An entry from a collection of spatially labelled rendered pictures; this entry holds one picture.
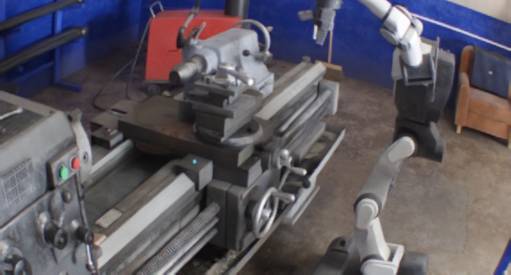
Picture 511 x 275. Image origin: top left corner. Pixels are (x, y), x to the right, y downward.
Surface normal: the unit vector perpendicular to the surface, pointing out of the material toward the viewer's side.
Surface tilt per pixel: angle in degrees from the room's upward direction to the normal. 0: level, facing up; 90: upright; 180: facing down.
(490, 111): 90
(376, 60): 90
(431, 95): 90
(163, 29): 90
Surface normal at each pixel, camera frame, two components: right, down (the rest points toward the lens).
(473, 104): -0.40, 0.36
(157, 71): -0.07, 0.41
